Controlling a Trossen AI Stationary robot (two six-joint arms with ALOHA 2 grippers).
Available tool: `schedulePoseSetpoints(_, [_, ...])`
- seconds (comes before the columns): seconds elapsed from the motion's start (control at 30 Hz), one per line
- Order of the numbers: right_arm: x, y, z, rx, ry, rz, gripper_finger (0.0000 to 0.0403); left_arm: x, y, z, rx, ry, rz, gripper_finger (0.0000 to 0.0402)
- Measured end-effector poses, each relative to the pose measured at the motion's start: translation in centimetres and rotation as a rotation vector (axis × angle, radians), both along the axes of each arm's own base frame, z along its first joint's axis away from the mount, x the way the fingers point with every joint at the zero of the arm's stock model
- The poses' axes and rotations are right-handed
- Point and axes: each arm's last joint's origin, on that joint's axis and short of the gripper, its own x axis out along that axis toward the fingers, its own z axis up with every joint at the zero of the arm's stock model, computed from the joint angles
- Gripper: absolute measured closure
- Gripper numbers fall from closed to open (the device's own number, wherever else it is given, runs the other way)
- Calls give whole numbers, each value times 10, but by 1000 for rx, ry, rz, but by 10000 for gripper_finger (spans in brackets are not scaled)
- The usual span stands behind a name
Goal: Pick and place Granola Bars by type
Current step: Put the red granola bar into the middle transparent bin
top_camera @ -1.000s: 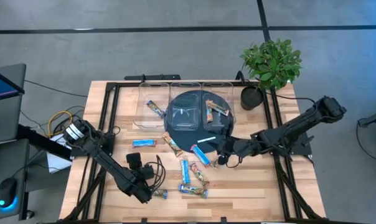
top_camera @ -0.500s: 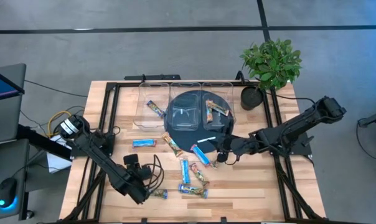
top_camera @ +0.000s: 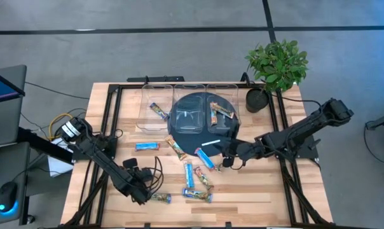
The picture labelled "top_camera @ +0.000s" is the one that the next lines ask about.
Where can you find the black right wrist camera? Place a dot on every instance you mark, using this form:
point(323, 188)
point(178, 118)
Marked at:
point(227, 161)

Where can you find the dark round mat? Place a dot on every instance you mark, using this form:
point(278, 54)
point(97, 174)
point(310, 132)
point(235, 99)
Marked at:
point(192, 143)

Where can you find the light blue granola bar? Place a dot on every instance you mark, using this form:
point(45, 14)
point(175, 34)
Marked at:
point(204, 158)
point(147, 146)
point(189, 175)

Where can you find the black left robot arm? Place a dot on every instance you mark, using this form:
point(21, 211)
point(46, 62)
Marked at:
point(109, 165)

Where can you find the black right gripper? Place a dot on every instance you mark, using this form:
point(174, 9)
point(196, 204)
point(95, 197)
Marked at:
point(236, 149)

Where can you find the grey side desk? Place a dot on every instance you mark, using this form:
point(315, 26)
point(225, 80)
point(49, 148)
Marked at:
point(7, 121)

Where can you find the black plant pot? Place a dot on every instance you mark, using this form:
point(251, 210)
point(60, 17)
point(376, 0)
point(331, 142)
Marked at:
point(257, 101)

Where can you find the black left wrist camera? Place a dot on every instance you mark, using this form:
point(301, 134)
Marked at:
point(130, 163)

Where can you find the clear plastic bin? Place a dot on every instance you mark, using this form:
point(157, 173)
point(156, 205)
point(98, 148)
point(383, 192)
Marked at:
point(189, 114)
point(147, 95)
point(230, 95)

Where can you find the green leafy plant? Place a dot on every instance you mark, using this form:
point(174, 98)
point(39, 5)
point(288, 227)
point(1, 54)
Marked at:
point(278, 66)

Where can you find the black power strip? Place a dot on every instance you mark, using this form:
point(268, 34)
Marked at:
point(157, 79)

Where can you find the blue purple granola bar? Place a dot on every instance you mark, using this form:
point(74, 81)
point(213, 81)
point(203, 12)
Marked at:
point(158, 111)

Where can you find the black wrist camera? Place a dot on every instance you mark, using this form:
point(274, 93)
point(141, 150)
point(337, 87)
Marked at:
point(130, 163)
point(227, 161)

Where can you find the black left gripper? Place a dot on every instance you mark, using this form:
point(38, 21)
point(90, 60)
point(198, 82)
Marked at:
point(143, 176)

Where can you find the black metal table frame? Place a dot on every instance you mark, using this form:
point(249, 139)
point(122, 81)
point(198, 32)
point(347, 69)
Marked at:
point(128, 86)

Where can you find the white paper sheet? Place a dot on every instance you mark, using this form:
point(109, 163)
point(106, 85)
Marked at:
point(57, 165)

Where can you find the green granola bar blue end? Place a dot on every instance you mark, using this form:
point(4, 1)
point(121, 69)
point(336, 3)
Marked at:
point(196, 195)
point(161, 198)

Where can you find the black diagonal support bar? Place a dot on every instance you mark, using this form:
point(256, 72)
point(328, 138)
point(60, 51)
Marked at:
point(42, 146)

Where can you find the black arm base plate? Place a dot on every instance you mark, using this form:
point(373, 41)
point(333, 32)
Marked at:
point(311, 149)
point(111, 144)

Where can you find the black mouse blue light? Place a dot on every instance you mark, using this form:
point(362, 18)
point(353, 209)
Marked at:
point(6, 194)

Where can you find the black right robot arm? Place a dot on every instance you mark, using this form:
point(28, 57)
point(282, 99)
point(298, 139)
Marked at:
point(306, 127)

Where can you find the laptop with blue screen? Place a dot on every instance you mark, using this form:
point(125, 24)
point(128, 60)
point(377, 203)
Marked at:
point(1, 89)

